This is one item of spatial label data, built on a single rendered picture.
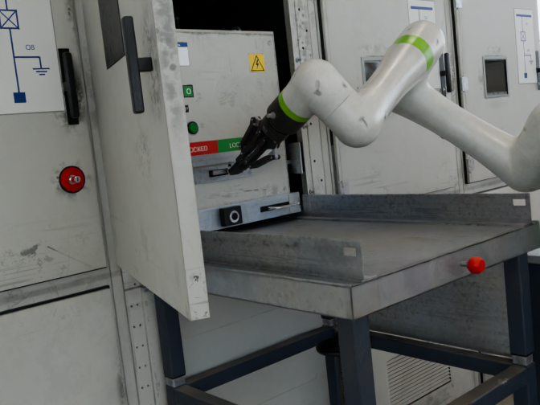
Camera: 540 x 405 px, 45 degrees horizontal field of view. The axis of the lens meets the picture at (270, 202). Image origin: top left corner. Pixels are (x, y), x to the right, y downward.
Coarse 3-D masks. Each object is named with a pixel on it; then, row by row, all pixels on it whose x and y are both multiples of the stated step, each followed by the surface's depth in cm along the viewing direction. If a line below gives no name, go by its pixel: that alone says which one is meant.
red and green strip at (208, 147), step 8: (192, 144) 171; (200, 144) 173; (208, 144) 175; (216, 144) 176; (224, 144) 178; (232, 144) 180; (192, 152) 171; (200, 152) 173; (208, 152) 175; (216, 152) 176
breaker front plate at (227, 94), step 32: (192, 32) 171; (192, 64) 171; (224, 64) 178; (224, 96) 178; (256, 96) 186; (224, 128) 178; (256, 160) 186; (224, 192) 178; (256, 192) 186; (288, 192) 194
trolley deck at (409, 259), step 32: (288, 224) 184; (320, 224) 178; (352, 224) 171; (384, 224) 165; (416, 224) 160; (384, 256) 125; (416, 256) 122; (448, 256) 122; (480, 256) 129; (512, 256) 137; (224, 288) 130; (256, 288) 123; (288, 288) 116; (320, 288) 110; (352, 288) 105; (384, 288) 110; (416, 288) 116; (352, 320) 105
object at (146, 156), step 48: (96, 0) 130; (144, 0) 96; (96, 48) 137; (144, 48) 100; (96, 96) 145; (144, 96) 104; (144, 144) 109; (144, 192) 114; (192, 192) 96; (144, 240) 120; (192, 240) 96; (192, 288) 96
